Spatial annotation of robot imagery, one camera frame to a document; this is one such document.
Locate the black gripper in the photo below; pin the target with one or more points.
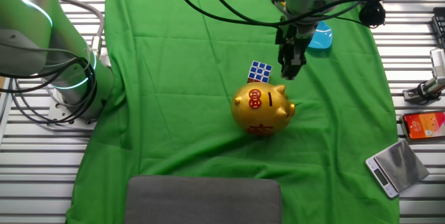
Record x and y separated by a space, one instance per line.
293 39

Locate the blue yellow toy shovel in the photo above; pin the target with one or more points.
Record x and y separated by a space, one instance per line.
320 36

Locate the Rubik's cube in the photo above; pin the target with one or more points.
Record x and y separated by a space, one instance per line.
260 71

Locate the golden piggy bank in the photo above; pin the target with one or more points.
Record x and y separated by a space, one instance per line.
260 111

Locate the green cloth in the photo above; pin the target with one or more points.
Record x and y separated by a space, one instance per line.
180 112

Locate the smartphone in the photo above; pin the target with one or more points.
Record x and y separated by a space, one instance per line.
424 126

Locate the silver digital kitchen scale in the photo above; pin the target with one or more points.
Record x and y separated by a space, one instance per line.
400 166

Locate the black keyboard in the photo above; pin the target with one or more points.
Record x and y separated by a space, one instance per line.
439 25

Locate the grey cushion pad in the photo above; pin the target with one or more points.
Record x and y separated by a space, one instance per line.
201 201

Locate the silver ribbed camera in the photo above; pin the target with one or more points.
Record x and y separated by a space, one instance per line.
438 62

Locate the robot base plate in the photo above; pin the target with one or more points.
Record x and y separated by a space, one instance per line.
57 112

